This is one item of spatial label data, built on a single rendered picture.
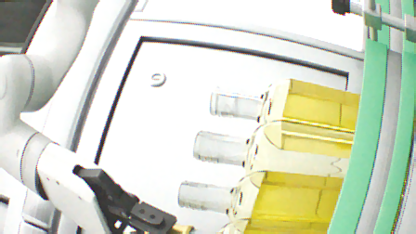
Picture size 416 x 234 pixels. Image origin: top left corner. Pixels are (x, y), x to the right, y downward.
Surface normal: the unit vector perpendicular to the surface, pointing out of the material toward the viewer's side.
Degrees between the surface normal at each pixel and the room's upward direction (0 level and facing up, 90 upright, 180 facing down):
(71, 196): 74
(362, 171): 90
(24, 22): 90
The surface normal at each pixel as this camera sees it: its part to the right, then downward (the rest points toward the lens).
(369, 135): -0.07, -0.61
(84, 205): -0.51, 0.66
